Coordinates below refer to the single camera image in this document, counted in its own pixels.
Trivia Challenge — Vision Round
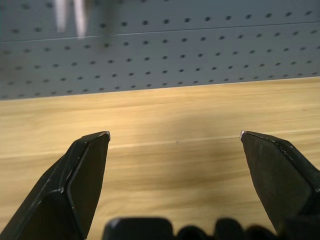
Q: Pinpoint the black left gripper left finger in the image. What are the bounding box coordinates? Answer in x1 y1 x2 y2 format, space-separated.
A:
0 130 112 240

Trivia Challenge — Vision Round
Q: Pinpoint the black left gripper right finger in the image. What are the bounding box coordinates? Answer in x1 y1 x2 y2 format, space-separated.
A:
239 129 320 235

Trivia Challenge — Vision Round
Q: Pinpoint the grey pegboard panel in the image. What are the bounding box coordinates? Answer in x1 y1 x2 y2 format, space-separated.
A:
0 0 320 100

